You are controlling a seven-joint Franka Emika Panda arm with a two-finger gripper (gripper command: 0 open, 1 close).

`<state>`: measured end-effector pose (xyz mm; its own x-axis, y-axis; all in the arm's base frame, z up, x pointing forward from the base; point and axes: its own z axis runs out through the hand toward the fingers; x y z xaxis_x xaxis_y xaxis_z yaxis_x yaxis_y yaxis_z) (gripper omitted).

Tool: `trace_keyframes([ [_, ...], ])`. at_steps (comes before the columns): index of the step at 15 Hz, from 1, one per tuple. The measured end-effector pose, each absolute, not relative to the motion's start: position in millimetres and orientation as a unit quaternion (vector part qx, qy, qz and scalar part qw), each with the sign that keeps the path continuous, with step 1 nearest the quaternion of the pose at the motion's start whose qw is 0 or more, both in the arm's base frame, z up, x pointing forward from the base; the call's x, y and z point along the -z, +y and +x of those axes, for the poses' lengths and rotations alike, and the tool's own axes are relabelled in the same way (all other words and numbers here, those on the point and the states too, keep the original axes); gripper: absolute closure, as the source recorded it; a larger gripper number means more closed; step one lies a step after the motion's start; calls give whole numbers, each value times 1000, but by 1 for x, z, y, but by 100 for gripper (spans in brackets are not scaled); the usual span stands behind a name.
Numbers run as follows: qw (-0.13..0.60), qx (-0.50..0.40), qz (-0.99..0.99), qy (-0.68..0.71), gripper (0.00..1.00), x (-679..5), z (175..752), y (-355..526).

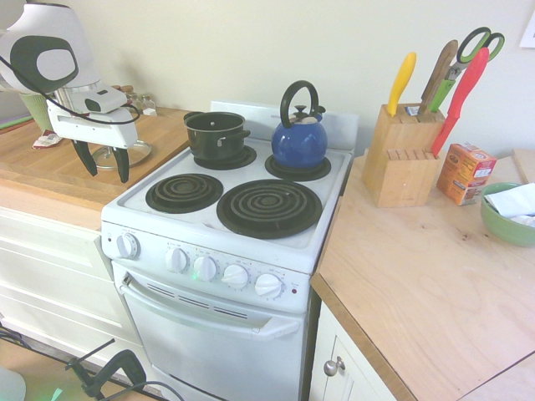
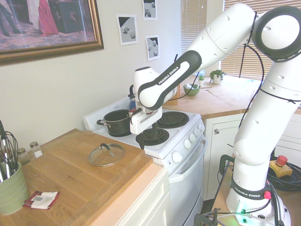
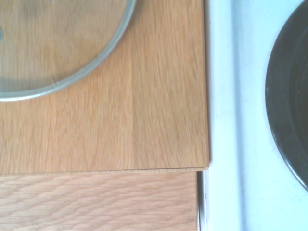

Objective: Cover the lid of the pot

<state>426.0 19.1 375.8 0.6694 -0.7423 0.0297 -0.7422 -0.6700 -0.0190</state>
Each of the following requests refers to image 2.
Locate glass shaker with metal cap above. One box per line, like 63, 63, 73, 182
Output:
29, 141, 43, 159
17, 147, 31, 166

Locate glass lid with black handle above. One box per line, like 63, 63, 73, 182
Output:
87, 143, 125, 168

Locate gold framed painting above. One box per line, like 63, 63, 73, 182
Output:
0, 0, 105, 67

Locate white electric stove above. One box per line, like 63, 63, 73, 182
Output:
83, 96, 208, 226

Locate black coiled cable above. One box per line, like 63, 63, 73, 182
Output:
267, 162, 301, 192

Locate grey paper print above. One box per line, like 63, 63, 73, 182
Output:
115, 14, 139, 46
144, 34, 161, 62
142, 0, 158, 21

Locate black wire whisk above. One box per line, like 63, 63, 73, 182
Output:
0, 119, 20, 182

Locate yellow red emergency stop button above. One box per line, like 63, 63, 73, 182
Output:
269, 155, 293, 178

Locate white counter cabinet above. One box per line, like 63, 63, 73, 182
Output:
91, 161, 172, 226

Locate white oven door handle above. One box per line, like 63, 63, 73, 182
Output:
168, 140, 208, 185

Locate green bowl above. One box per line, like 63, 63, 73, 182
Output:
182, 83, 201, 97

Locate black metal clamp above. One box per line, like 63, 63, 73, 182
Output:
193, 208, 222, 226

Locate blue kettle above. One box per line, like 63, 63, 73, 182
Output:
127, 84, 138, 111

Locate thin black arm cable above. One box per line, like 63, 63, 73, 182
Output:
238, 11, 301, 132

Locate red and white packet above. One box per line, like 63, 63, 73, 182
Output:
23, 191, 60, 210

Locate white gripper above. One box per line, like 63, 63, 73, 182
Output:
129, 108, 163, 150

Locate green ribbed utensil holder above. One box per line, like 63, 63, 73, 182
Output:
0, 161, 30, 216

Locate black coil burner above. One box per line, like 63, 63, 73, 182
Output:
157, 111, 190, 129
135, 127, 170, 146

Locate bushy potted plant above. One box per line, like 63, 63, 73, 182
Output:
209, 69, 226, 85

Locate black cooking pot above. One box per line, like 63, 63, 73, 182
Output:
96, 109, 133, 137

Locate large wooden butcher block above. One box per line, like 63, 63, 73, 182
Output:
0, 128, 154, 226

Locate white kitchen cabinet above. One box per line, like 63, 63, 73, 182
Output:
203, 112, 301, 201

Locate wooden window blind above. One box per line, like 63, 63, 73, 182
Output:
180, 0, 208, 71
220, 0, 301, 81

